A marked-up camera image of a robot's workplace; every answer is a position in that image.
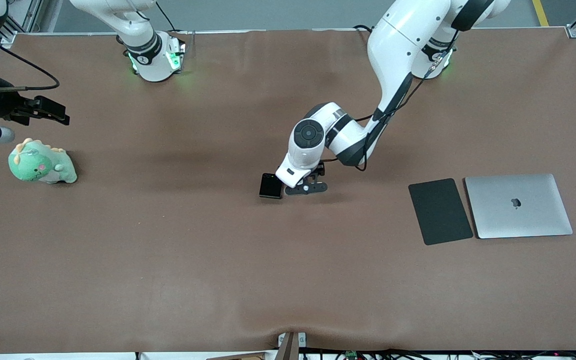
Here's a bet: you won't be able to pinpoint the black smartphone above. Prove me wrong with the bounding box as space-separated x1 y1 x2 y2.
259 173 284 200

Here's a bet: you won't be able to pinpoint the black mouse pad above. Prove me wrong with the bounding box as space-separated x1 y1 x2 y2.
408 178 474 246

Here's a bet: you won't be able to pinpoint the green dinosaur plush toy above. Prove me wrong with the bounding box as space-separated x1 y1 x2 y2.
8 138 78 185

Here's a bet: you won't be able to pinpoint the brown table cover mat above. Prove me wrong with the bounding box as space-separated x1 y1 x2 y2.
0 27 576 355

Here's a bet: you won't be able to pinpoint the brown cardboard piece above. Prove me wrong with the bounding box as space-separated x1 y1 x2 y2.
207 352 269 360

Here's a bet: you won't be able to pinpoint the silver closed laptop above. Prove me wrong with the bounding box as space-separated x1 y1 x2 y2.
464 173 574 240

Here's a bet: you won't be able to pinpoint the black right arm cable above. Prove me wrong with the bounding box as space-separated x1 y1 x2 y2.
0 31 61 123

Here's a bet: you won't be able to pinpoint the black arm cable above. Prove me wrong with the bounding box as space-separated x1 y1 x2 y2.
325 27 461 172
0 31 61 123

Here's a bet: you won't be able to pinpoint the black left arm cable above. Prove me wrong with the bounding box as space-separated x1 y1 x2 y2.
325 27 461 172

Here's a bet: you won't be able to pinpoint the thin black base cable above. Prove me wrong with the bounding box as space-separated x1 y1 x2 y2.
155 0 189 37

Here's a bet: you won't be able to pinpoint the tangled black cables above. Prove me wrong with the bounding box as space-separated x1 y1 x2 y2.
300 348 576 360

